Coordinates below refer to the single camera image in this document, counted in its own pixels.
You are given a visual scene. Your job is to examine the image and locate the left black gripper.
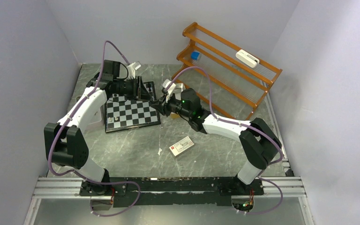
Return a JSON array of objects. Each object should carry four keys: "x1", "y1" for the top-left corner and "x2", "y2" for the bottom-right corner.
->
[{"x1": 114, "y1": 75, "x2": 154, "y2": 101}]

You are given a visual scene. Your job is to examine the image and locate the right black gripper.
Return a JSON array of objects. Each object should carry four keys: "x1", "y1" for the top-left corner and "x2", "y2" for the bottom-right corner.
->
[{"x1": 151, "y1": 91, "x2": 191, "y2": 119}]

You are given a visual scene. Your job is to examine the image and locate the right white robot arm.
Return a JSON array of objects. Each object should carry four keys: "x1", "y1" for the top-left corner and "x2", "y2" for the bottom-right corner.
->
[{"x1": 151, "y1": 88, "x2": 283, "y2": 194}]

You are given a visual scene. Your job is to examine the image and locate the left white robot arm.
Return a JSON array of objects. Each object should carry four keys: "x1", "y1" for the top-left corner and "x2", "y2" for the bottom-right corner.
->
[{"x1": 44, "y1": 60, "x2": 151, "y2": 195}]

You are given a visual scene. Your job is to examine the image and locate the tin box black pieces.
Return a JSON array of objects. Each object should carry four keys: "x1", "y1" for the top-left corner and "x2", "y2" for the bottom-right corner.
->
[{"x1": 169, "y1": 113, "x2": 181, "y2": 119}]

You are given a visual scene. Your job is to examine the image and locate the tin box white pieces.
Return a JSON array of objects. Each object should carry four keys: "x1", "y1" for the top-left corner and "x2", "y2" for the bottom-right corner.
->
[{"x1": 86, "y1": 105, "x2": 105, "y2": 130}]

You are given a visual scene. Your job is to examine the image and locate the black white chessboard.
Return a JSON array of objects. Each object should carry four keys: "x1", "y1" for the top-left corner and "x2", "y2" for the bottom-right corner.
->
[{"x1": 105, "y1": 81, "x2": 161, "y2": 133}]

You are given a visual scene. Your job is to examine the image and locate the white red card box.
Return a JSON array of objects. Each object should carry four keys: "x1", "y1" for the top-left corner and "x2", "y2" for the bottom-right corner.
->
[{"x1": 169, "y1": 136, "x2": 195, "y2": 157}]

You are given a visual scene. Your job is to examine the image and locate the blue block on rack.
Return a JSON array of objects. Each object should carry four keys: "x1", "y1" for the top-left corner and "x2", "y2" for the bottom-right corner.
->
[{"x1": 190, "y1": 51, "x2": 201, "y2": 60}]

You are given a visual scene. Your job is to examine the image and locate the orange wooden rack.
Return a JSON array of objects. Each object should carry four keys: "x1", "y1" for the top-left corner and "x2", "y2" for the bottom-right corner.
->
[{"x1": 176, "y1": 22, "x2": 282, "y2": 120}]

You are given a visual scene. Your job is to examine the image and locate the white device on rack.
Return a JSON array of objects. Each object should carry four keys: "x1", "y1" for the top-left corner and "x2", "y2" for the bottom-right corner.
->
[{"x1": 235, "y1": 49, "x2": 260, "y2": 68}]

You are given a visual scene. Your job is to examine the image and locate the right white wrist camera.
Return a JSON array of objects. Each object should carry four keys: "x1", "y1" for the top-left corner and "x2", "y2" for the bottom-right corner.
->
[{"x1": 163, "y1": 79, "x2": 176, "y2": 103}]

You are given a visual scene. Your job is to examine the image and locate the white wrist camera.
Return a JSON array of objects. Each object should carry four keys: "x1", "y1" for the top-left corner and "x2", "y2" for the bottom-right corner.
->
[
  {"x1": 126, "y1": 61, "x2": 141, "y2": 79},
  {"x1": 163, "y1": 79, "x2": 176, "y2": 103}
]

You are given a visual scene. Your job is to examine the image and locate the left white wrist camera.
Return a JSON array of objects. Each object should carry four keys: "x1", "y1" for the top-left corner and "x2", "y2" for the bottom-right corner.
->
[{"x1": 126, "y1": 61, "x2": 141, "y2": 79}]

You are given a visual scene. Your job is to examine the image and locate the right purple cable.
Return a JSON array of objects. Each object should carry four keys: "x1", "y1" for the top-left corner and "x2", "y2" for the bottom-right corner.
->
[{"x1": 166, "y1": 66, "x2": 285, "y2": 216}]

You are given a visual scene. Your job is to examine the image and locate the purple cable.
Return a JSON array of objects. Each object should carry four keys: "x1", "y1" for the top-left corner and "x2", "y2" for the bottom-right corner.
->
[
  {"x1": 47, "y1": 40, "x2": 142, "y2": 218},
  {"x1": 166, "y1": 66, "x2": 285, "y2": 216}
]

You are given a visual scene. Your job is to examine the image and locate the black mounting base plate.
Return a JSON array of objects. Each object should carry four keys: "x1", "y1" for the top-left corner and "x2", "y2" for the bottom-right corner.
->
[{"x1": 79, "y1": 177, "x2": 264, "y2": 208}]

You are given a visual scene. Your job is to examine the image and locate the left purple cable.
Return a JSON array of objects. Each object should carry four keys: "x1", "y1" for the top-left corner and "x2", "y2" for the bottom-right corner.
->
[{"x1": 47, "y1": 40, "x2": 142, "y2": 218}]

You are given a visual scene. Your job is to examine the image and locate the aluminium rail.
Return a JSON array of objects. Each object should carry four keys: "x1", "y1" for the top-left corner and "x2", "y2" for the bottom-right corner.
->
[{"x1": 32, "y1": 177, "x2": 307, "y2": 199}]

